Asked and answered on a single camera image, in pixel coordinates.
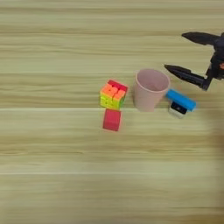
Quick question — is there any blue rectangular block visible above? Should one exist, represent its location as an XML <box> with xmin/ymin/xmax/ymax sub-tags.
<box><xmin>165</xmin><ymin>88</ymin><xmax>197</xmax><ymax>112</ymax></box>

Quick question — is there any red block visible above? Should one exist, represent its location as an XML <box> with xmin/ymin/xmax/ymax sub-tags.
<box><xmin>102</xmin><ymin>108</ymin><xmax>122</xmax><ymax>132</ymax></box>

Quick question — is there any multicolour puzzle cube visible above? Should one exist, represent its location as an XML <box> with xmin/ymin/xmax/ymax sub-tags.
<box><xmin>100</xmin><ymin>79</ymin><xmax>129</xmax><ymax>111</ymax></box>

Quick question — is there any pink plastic cup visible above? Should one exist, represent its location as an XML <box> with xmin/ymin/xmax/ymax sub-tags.
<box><xmin>133</xmin><ymin>68</ymin><xmax>172</xmax><ymax>113</ymax></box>

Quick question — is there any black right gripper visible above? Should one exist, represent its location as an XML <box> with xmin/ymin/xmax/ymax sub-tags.
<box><xmin>164</xmin><ymin>31</ymin><xmax>224</xmax><ymax>92</ymax></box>

